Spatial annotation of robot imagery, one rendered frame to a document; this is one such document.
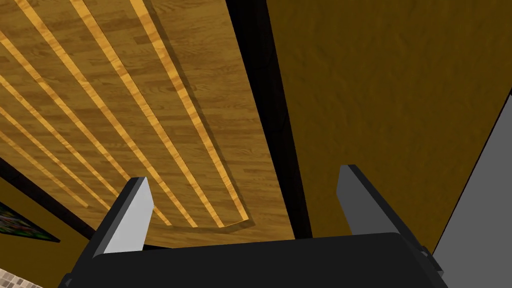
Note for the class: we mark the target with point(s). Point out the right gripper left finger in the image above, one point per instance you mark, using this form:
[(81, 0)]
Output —
[(130, 220)]

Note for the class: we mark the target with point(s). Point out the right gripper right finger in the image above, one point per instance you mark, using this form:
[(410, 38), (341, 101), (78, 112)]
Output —
[(362, 208)]

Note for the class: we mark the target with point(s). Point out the dark framed wall picture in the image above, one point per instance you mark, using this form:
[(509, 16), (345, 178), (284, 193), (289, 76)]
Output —
[(18, 226)]

